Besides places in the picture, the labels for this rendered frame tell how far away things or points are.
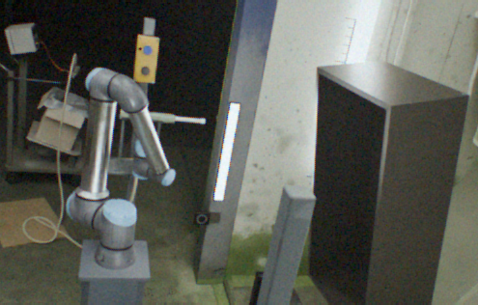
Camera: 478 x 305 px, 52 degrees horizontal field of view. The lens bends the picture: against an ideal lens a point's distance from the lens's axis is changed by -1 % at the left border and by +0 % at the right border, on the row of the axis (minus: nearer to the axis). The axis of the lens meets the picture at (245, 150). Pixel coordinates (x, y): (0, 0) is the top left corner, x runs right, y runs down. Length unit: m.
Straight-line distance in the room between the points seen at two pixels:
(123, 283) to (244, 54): 1.37
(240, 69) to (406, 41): 1.02
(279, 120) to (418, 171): 1.14
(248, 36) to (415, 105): 1.18
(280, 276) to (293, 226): 0.11
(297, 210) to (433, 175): 1.28
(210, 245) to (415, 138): 1.70
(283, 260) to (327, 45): 2.12
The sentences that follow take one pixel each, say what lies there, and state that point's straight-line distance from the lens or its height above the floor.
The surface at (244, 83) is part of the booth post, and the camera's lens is 2.81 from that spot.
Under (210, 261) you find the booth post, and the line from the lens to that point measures 3.28.
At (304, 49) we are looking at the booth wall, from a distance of 2.87.
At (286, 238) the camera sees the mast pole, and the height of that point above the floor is 1.56.
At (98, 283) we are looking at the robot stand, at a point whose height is 0.60.
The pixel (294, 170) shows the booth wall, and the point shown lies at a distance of 3.10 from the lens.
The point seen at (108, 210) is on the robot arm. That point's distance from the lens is 2.23.
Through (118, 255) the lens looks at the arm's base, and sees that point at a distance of 2.31.
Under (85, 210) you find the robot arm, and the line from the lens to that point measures 2.34.
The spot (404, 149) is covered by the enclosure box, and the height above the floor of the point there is 1.47.
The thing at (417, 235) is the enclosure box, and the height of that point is 1.08.
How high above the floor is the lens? 1.99
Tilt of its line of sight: 20 degrees down
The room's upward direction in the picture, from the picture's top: 11 degrees clockwise
